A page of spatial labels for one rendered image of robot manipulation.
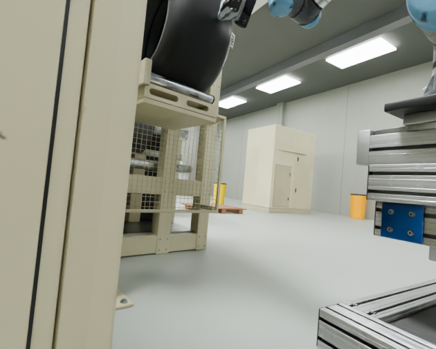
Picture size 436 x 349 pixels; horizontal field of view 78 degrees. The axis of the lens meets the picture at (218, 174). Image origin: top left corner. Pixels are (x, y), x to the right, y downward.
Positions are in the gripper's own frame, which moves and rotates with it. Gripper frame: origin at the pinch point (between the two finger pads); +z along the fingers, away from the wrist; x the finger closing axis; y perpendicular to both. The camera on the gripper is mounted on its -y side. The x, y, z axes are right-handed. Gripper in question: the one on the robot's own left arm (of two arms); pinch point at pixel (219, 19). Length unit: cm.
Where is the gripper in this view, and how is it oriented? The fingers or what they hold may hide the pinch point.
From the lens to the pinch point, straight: 126.9
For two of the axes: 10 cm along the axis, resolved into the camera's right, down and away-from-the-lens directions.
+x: -7.6, -1.0, -6.4
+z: -6.5, 0.8, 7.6
